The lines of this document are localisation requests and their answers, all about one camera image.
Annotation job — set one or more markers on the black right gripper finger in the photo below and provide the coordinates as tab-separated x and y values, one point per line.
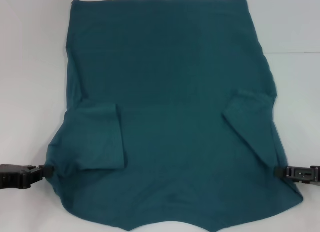
281	172

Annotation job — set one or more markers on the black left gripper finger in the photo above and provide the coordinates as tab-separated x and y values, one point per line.
46	176
46	169

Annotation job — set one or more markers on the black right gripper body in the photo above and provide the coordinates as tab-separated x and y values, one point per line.
302	174

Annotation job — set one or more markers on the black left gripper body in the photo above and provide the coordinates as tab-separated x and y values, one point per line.
12	177

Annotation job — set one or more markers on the teal shirt with white print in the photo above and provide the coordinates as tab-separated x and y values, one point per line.
162	91

